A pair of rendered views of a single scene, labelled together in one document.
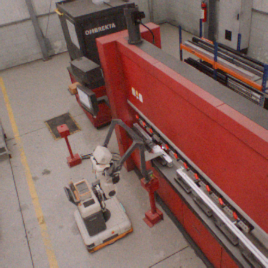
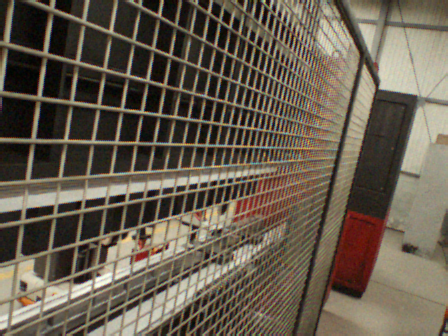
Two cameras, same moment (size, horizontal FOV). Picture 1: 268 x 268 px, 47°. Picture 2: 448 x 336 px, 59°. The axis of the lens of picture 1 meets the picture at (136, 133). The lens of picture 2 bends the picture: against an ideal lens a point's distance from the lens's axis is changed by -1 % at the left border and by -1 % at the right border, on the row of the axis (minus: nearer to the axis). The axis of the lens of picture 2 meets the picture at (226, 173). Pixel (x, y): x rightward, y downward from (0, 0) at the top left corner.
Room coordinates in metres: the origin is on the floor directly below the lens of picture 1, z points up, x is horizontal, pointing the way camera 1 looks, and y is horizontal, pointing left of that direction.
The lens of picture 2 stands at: (1.41, -2.01, 1.71)
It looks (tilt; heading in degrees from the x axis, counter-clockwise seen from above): 8 degrees down; 45
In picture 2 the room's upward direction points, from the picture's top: 12 degrees clockwise
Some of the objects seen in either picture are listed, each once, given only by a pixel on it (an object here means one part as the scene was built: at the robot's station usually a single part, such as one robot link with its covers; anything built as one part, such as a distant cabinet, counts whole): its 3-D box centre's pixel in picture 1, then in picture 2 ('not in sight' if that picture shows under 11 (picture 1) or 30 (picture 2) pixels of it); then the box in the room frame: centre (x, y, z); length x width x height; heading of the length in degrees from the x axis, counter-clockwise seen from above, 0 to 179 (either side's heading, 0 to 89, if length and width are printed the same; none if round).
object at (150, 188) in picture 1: (149, 182); (149, 256); (2.84, -0.07, 0.75); 0.20 x 0.16 x 0.18; 31
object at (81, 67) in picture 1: (90, 90); not in sight; (4.17, 0.59, 1.53); 0.51 x 0.25 x 0.85; 30
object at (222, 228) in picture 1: (226, 233); not in sight; (1.84, -0.75, 0.89); 0.30 x 0.05 x 0.03; 22
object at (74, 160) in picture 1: (68, 145); not in sight; (4.34, 1.23, 0.41); 0.25 x 0.20 x 0.83; 112
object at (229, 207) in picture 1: (231, 205); (45, 225); (1.89, -0.79, 1.26); 0.15 x 0.09 x 0.17; 22
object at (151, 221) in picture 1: (152, 216); not in sight; (2.83, -0.04, 0.06); 0.25 x 0.20 x 0.12; 121
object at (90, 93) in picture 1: (88, 99); not in sight; (4.08, 0.64, 1.42); 0.45 x 0.12 x 0.36; 30
